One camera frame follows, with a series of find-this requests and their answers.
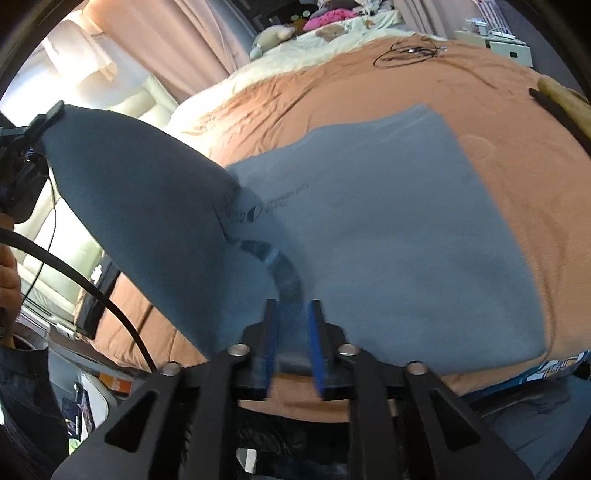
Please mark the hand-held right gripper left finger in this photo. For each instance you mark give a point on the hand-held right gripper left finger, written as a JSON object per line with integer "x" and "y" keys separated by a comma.
{"x": 272, "y": 341}

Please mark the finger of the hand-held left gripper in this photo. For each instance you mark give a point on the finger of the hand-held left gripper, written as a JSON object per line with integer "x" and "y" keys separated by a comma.
{"x": 46, "y": 117}

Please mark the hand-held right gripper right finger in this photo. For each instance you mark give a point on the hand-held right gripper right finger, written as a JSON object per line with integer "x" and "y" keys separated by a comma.
{"x": 315, "y": 346}

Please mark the grey t-shirt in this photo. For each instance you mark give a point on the grey t-shirt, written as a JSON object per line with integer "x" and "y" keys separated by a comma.
{"x": 392, "y": 230}

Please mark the person's left hand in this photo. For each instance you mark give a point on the person's left hand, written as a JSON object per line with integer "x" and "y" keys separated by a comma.
{"x": 9, "y": 286}

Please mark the pink curtain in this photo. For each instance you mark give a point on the pink curtain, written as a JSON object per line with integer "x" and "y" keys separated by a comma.
{"x": 184, "y": 41}
{"x": 429, "y": 16}

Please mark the person's blue jeans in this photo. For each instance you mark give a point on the person's blue jeans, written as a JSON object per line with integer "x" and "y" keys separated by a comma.
{"x": 531, "y": 415}

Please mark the beige plush toy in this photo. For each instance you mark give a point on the beige plush toy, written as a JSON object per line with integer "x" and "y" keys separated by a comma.
{"x": 270, "y": 39}

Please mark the cartoon printed bed sheet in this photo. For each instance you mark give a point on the cartoon printed bed sheet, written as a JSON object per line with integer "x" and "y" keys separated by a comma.
{"x": 554, "y": 367}

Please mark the cream duvet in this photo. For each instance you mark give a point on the cream duvet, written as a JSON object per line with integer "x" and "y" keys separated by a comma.
{"x": 286, "y": 55}

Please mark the orange blanket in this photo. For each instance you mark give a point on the orange blanket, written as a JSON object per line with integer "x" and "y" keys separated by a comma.
{"x": 508, "y": 152}

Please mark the pink cloth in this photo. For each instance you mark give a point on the pink cloth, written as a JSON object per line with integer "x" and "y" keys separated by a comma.
{"x": 332, "y": 18}

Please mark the black adapter box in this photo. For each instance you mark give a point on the black adapter box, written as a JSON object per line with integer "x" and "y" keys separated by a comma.
{"x": 418, "y": 50}

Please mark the yellow garment with black trim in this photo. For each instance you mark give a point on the yellow garment with black trim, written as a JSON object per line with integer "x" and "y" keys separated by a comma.
{"x": 568, "y": 104}

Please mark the white bedside cabinet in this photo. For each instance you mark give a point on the white bedside cabinet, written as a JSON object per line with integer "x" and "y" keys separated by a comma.
{"x": 508, "y": 50}

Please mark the striped gift bag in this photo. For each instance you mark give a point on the striped gift bag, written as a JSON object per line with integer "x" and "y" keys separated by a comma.
{"x": 489, "y": 9}

